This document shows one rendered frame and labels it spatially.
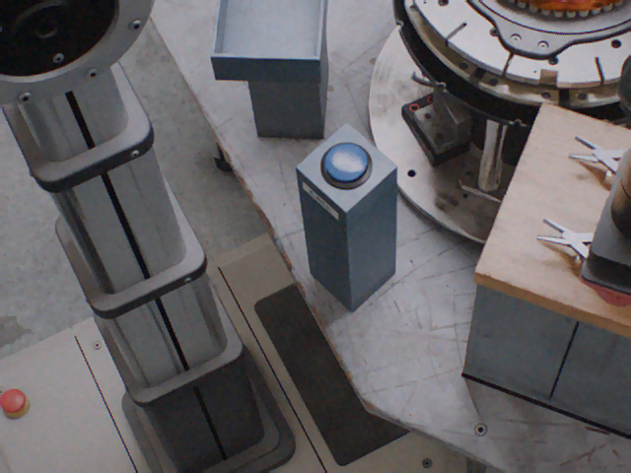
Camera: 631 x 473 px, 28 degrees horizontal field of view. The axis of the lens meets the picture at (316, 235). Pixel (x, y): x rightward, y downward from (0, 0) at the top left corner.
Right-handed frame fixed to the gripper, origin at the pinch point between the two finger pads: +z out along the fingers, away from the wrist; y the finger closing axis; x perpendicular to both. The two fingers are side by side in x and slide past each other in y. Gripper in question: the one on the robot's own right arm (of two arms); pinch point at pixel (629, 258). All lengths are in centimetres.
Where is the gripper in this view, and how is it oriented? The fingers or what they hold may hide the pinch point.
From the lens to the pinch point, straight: 113.0
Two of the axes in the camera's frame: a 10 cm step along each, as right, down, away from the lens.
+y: 3.8, -8.5, 3.7
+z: 0.6, 4.3, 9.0
